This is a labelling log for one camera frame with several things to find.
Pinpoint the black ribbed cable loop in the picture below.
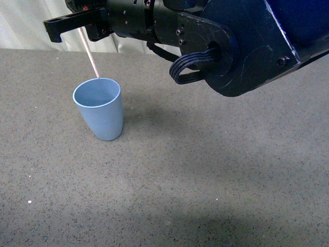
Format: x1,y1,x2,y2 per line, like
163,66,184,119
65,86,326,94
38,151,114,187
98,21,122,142
146,41,222,85

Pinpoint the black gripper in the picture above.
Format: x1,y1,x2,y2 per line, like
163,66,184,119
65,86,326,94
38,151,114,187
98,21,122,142
43,1,180,47

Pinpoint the pink speckled chopstick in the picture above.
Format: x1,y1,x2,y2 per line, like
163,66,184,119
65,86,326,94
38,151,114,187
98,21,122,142
78,27,100,78

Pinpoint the light blue cup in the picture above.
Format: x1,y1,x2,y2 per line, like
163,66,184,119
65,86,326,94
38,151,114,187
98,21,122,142
72,78,123,141

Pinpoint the white pleated curtain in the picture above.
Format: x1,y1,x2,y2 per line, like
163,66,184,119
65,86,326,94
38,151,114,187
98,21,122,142
1,1,152,54

